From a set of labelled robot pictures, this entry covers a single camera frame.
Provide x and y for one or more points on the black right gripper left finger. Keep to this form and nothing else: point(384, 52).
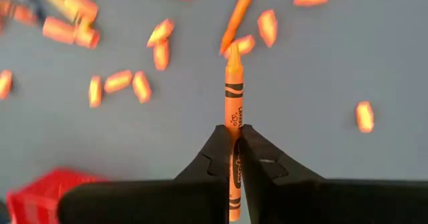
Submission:
point(187, 200)

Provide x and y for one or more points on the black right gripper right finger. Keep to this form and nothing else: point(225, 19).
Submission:
point(301, 200)

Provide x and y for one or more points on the red plastic basket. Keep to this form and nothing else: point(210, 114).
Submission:
point(36, 197)

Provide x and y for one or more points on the orange crayon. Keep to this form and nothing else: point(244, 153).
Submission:
point(240, 13)
point(234, 97)
point(24, 15)

